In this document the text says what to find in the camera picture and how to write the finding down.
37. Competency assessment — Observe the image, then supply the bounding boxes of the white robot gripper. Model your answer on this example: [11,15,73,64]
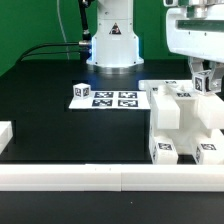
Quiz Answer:
[163,0,224,93]

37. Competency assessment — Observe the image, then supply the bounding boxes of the small white tagged cube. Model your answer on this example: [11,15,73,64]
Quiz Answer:
[192,70,211,95]

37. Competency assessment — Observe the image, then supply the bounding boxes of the white chair seat part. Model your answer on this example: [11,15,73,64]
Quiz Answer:
[149,94,224,156]

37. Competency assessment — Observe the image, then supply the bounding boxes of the white tagged bar part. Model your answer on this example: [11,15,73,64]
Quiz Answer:
[151,94,180,129]

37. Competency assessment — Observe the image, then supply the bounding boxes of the white long chair back part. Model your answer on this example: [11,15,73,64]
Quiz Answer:
[138,80,198,100]

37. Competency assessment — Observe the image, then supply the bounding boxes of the paper sheet with tags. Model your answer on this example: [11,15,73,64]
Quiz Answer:
[69,91,150,110]

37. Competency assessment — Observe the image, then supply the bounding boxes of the rear white tagged cube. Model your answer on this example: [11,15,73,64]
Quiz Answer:
[73,83,91,99]

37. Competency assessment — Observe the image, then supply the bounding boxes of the white left fence block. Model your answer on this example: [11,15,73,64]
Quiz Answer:
[0,121,13,154]

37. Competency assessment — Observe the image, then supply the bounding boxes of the white front fence rail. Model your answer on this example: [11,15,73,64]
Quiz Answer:
[0,164,224,192]

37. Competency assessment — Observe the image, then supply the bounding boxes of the thin white cable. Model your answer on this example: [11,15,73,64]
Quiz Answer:
[56,0,72,61]

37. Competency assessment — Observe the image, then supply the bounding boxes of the black cables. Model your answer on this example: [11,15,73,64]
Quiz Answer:
[16,40,93,64]

